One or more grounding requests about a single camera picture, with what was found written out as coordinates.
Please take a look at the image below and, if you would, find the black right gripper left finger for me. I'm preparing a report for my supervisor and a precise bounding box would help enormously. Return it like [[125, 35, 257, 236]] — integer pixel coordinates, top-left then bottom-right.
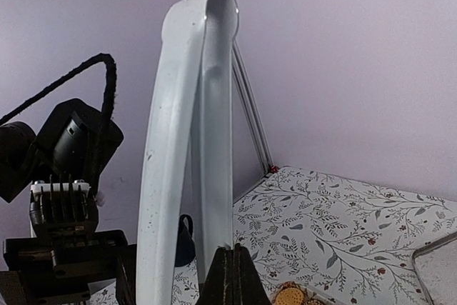
[[199, 247, 233, 305]]

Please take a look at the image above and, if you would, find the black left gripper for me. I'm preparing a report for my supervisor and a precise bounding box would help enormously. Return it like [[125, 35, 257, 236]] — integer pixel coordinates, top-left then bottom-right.
[[1, 230, 136, 304]]

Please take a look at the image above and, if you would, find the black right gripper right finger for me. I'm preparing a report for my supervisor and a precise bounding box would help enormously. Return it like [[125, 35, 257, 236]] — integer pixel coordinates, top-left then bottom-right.
[[232, 244, 271, 305]]

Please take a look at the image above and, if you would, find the floral cookie tray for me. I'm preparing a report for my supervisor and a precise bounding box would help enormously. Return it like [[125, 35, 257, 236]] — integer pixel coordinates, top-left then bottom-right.
[[271, 281, 342, 305]]

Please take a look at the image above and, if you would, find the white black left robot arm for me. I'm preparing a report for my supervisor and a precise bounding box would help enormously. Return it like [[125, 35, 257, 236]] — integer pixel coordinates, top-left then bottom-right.
[[1, 53, 136, 304]]

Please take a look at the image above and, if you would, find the dark blue cup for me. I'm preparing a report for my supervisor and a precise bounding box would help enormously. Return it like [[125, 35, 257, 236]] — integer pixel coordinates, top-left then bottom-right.
[[174, 214, 196, 267]]

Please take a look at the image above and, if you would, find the silver metal tin lid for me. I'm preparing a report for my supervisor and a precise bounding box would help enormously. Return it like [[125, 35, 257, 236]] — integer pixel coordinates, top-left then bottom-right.
[[412, 231, 456, 305]]

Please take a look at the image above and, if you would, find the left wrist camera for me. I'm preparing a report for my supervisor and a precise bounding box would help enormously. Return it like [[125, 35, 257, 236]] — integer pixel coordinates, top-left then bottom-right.
[[29, 180, 99, 241]]

